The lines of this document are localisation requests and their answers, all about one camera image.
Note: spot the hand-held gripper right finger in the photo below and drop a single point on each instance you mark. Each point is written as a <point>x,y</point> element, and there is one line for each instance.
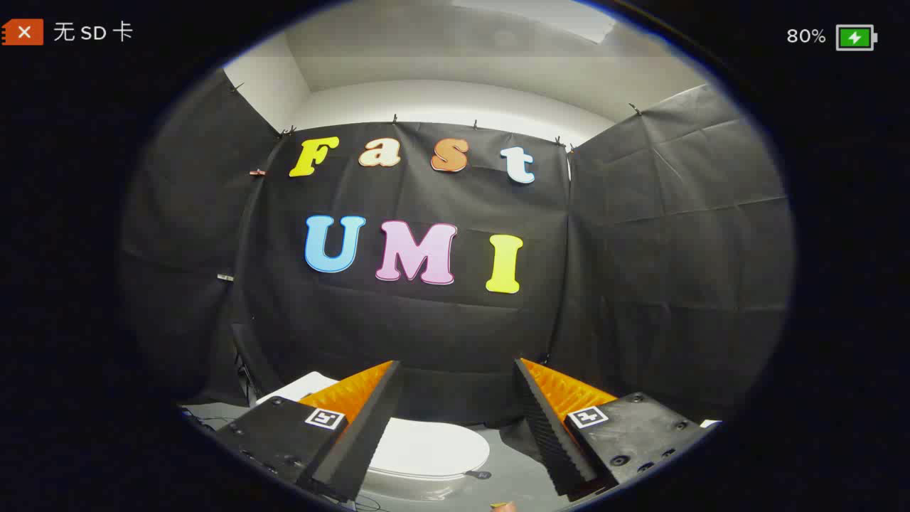
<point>544,427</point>

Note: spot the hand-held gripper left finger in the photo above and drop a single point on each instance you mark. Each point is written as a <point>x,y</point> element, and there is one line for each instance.
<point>370,419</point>

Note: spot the white toilet lid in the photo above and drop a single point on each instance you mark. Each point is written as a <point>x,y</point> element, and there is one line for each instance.
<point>426,446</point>

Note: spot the white ceramic toilet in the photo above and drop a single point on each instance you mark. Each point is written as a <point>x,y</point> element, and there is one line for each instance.
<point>302,387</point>

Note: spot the black backdrop cloth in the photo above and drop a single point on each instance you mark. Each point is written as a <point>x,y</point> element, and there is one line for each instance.
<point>441,320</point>

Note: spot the black metal stand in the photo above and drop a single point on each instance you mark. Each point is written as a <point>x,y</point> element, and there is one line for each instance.
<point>245,363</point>

